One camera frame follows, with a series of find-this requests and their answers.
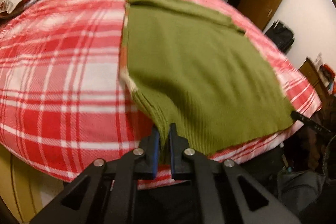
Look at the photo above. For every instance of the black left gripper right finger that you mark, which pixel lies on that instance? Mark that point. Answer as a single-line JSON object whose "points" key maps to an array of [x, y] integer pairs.
{"points": [[227, 193]]}

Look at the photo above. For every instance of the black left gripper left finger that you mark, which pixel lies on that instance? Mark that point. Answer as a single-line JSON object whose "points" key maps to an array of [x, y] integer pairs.
{"points": [[105, 191]]}

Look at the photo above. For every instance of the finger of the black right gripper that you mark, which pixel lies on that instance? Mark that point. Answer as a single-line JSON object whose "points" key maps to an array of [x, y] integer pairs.
{"points": [[296, 116]]}

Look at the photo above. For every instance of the olive green sweater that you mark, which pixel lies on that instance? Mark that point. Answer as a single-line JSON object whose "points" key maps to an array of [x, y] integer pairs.
{"points": [[188, 65]]}

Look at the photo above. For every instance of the brown wooden side cabinet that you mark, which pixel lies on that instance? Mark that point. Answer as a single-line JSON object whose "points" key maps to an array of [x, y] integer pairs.
{"points": [[310, 72]]}

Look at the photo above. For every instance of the grey bag on floor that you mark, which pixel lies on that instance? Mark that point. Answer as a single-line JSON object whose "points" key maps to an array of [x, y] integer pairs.
{"points": [[298, 190]]}

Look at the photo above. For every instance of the red white plaid bedspread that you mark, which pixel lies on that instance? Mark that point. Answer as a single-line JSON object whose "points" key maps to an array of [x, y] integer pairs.
{"points": [[61, 103]]}

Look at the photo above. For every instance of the black bag by wall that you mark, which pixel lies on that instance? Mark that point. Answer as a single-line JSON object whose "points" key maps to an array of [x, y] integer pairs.
{"points": [[282, 36]]}

